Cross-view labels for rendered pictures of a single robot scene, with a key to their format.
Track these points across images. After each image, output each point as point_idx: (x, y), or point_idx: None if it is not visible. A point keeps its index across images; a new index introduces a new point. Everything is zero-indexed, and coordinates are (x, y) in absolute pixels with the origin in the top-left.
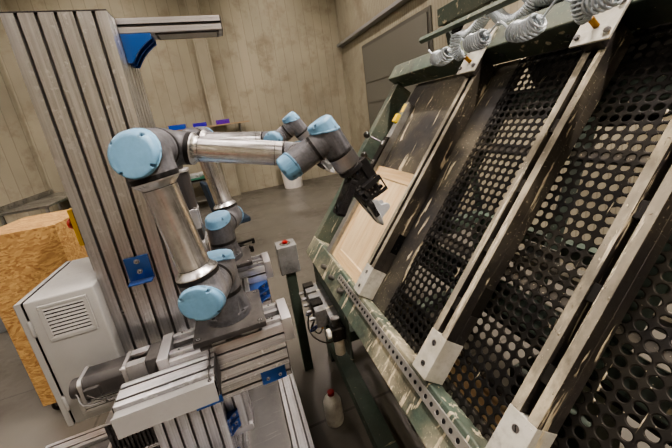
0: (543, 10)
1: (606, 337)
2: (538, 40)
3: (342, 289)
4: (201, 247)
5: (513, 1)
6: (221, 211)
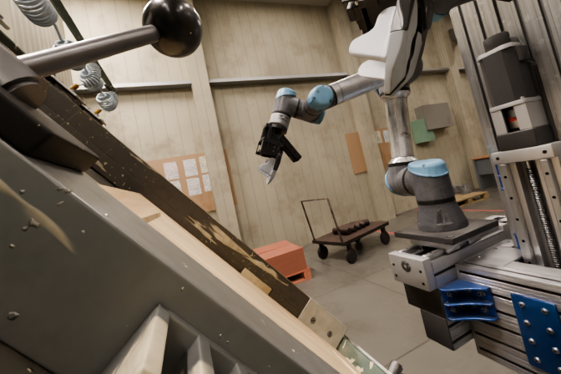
0: None
1: None
2: None
3: (388, 368)
4: (391, 147)
5: (69, 24)
6: None
